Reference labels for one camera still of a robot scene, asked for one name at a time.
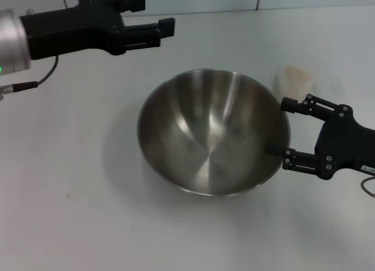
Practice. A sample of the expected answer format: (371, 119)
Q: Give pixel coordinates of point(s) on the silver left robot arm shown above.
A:
(11, 42)

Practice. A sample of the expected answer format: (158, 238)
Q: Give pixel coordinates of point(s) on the stainless steel mixing bowl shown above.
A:
(211, 130)

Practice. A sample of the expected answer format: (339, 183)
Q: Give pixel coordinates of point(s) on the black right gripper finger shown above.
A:
(288, 104)
(301, 162)

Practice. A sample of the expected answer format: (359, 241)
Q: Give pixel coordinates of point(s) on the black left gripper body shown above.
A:
(73, 31)

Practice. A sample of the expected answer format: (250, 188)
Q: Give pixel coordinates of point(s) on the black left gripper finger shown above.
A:
(136, 2)
(167, 27)

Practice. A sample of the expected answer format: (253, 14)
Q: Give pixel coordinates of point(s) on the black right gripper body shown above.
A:
(342, 142)

